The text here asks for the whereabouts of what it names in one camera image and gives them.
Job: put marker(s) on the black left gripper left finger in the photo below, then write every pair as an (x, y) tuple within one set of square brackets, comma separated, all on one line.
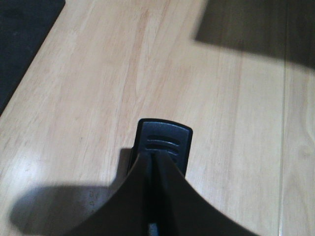
[(126, 212)]

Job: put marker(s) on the black mat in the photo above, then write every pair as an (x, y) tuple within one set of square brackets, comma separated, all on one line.
[(24, 25)]

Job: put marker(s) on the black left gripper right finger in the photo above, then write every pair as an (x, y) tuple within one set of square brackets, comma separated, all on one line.
[(181, 211)]

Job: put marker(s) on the black stapler with orange button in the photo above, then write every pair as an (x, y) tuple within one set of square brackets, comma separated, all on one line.
[(155, 135)]

